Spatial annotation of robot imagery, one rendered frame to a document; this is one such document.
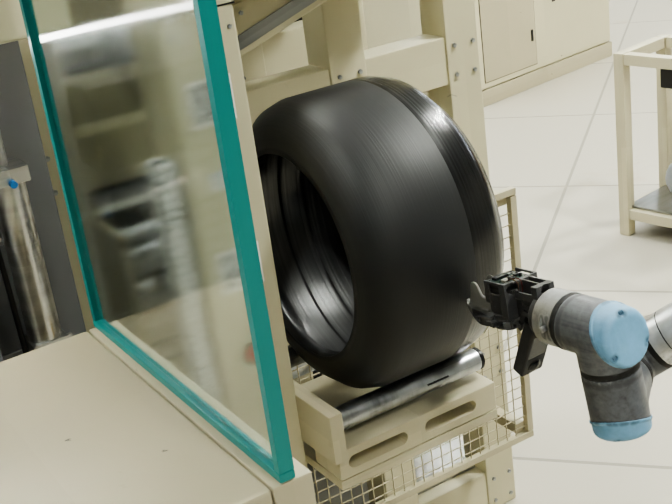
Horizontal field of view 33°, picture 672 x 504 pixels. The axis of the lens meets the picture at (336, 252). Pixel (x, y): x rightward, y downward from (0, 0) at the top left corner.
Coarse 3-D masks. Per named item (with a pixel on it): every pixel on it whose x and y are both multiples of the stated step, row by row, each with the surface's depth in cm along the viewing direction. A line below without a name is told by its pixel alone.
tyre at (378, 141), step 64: (256, 128) 209; (320, 128) 194; (384, 128) 194; (448, 128) 198; (320, 192) 193; (384, 192) 188; (448, 192) 192; (320, 256) 241; (384, 256) 188; (448, 256) 192; (320, 320) 234; (384, 320) 192; (448, 320) 198; (384, 384) 208
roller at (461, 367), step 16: (464, 352) 219; (480, 352) 219; (432, 368) 215; (448, 368) 215; (464, 368) 217; (480, 368) 219; (400, 384) 211; (416, 384) 212; (432, 384) 213; (352, 400) 208; (368, 400) 207; (384, 400) 208; (400, 400) 210; (352, 416) 205; (368, 416) 207
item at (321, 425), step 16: (304, 400) 204; (320, 400) 204; (304, 416) 206; (320, 416) 200; (336, 416) 198; (304, 432) 208; (320, 432) 202; (336, 432) 199; (320, 448) 204; (336, 448) 200; (336, 464) 201
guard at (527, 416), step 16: (496, 192) 276; (512, 192) 277; (512, 208) 279; (512, 224) 280; (512, 240) 282; (512, 256) 284; (512, 336) 291; (512, 368) 294; (512, 384) 295; (528, 384) 297; (512, 400) 297; (528, 400) 299; (528, 416) 301; (512, 432) 300; (528, 432) 302; (480, 448) 295; (496, 448) 297; (400, 464) 282; (432, 464) 287; (464, 464) 292; (320, 480) 269; (368, 480) 277; (432, 480) 288; (352, 496) 276; (384, 496) 281; (400, 496) 283
